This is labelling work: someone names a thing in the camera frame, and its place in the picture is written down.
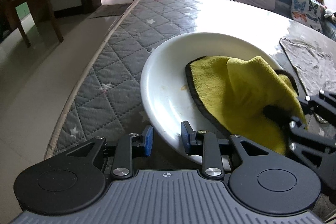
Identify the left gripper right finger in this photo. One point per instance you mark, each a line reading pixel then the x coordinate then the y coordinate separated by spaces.
pixel 247 159

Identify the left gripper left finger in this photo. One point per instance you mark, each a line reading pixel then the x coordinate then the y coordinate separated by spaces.
pixel 114 159

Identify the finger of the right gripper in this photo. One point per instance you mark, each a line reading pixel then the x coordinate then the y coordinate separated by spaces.
pixel 314 151
pixel 320 103

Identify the yellow microfibre cloth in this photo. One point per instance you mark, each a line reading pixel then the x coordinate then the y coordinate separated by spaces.
pixel 248 98

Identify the large white bowl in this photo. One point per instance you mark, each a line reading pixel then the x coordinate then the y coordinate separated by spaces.
pixel 164 91

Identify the grey towel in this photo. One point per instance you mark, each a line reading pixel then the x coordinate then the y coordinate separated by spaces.
pixel 314 67

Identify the grey quilted table cover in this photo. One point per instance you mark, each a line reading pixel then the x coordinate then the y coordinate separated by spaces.
pixel 106 100

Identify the panda plush toy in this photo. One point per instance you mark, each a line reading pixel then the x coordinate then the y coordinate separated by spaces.
pixel 330 16

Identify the small butterfly cushion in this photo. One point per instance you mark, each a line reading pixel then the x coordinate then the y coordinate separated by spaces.
pixel 308 13

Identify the dark door mat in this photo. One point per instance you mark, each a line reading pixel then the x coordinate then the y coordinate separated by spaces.
pixel 110 10

